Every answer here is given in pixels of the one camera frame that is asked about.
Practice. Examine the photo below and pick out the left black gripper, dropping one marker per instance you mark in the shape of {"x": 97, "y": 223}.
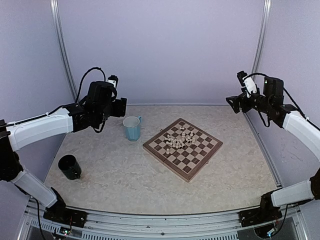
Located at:
{"x": 121, "y": 108}

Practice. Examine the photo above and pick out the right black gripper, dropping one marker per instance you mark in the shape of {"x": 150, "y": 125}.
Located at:
{"x": 236, "y": 99}

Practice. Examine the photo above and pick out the wooden chess board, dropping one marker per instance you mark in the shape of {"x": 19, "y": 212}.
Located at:
{"x": 186, "y": 164}

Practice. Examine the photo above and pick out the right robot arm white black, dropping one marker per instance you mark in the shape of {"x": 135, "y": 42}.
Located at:
{"x": 272, "y": 101}

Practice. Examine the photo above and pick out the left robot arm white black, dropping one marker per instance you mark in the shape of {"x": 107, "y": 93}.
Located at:
{"x": 92, "y": 111}

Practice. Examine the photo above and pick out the white chess piece pile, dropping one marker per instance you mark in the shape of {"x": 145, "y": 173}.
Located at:
{"x": 180, "y": 137}

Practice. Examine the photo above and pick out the light blue mug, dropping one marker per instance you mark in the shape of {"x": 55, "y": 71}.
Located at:
{"x": 132, "y": 127}

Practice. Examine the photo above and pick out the black ribbed cup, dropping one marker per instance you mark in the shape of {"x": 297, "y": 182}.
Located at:
{"x": 70, "y": 167}

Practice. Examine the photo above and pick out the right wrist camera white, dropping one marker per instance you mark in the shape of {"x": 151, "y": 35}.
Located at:
{"x": 247, "y": 83}

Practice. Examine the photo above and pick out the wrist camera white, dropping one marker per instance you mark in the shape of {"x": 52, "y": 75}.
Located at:
{"x": 113, "y": 79}
{"x": 247, "y": 83}

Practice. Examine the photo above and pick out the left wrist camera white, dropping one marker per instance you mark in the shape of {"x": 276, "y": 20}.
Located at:
{"x": 113, "y": 79}

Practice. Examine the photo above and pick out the right aluminium corner post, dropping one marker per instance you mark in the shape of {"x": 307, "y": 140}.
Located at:
{"x": 262, "y": 35}

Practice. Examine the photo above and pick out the aluminium corner post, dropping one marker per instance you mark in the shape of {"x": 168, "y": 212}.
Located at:
{"x": 54, "y": 5}
{"x": 262, "y": 35}

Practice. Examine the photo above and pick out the left aluminium corner post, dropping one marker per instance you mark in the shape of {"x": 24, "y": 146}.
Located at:
{"x": 54, "y": 5}

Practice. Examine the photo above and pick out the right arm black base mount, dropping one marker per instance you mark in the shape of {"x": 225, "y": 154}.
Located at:
{"x": 257, "y": 216}

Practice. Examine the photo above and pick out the aluminium front rail frame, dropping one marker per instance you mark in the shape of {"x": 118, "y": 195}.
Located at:
{"x": 104, "y": 225}

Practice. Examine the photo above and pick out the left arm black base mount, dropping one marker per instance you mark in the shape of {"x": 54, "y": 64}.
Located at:
{"x": 66, "y": 216}

